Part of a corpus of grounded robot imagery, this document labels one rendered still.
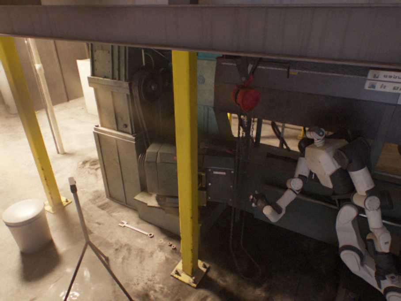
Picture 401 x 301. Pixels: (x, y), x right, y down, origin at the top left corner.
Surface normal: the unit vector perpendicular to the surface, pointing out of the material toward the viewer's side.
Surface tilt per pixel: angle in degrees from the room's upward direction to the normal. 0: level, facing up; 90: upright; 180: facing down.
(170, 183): 90
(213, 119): 90
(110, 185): 90
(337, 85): 78
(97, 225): 0
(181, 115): 90
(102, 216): 0
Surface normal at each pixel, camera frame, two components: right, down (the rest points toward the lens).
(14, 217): 0.00, -0.88
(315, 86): -0.48, 0.22
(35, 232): 0.72, 0.37
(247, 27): -0.49, 0.41
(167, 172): -0.17, 0.47
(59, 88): 0.87, 0.23
